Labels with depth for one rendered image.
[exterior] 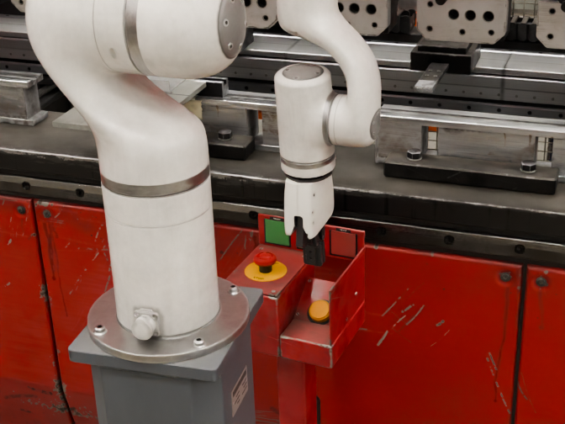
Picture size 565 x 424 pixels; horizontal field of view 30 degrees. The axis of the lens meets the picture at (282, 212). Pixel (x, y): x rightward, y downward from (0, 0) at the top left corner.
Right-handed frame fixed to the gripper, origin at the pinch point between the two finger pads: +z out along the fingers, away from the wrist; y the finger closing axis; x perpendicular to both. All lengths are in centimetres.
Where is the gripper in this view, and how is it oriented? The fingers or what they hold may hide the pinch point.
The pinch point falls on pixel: (314, 252)
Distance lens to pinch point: 170.8
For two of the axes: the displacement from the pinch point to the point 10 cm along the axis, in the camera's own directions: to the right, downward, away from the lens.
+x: 9.1, 1.5, -3.8
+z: 0.7, 8.6, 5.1
